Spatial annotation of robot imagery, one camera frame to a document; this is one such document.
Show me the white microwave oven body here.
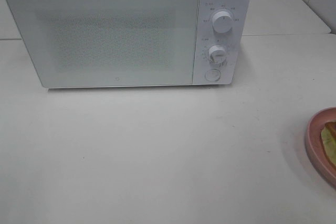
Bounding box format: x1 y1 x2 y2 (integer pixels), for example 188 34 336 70
2 0 253 90

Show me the round door release button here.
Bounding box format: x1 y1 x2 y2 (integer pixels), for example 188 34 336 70
205 69 221 82

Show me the sandwich with ham and cheese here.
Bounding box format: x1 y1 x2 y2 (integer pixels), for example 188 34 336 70
321 122 336 166

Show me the upper white power knob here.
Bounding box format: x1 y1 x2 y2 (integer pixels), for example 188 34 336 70
212 10 233 34

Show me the lower white timer knob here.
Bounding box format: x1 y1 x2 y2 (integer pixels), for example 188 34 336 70
208 45 227 65

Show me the pink round plate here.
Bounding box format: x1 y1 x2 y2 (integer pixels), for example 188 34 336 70
305 107 335 188

